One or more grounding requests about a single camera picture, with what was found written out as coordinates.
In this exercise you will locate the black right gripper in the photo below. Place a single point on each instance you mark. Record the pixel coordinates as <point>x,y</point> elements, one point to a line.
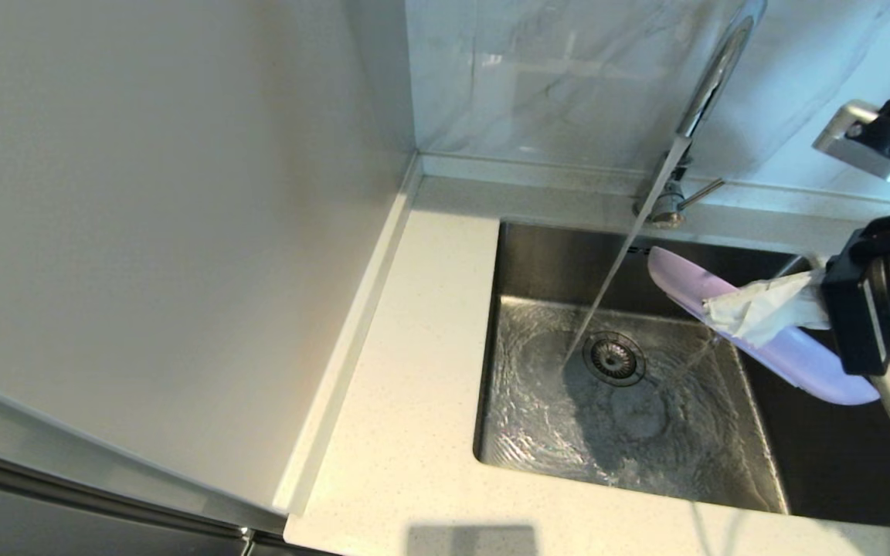
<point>885,301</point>

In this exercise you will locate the purple plate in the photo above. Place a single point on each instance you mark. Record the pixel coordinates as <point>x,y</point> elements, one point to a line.
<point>800,359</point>

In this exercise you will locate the stainless steel sink basin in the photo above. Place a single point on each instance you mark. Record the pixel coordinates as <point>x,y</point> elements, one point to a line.
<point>538,432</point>

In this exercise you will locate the running tap water stream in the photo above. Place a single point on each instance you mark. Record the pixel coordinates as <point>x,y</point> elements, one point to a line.
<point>630,239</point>

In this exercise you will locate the round metal drain strainer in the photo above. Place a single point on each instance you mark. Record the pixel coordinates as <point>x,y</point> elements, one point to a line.
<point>614,359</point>

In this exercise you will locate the chrome gooseneck faucet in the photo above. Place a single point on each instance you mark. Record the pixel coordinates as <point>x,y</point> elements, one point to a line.
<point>711,85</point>

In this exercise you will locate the white tall cabinet side panel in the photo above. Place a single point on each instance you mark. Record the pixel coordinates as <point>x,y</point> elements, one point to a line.
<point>182,232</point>

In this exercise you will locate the stainless steel appliance front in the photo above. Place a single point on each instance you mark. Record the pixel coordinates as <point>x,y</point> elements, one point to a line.
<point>66,525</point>

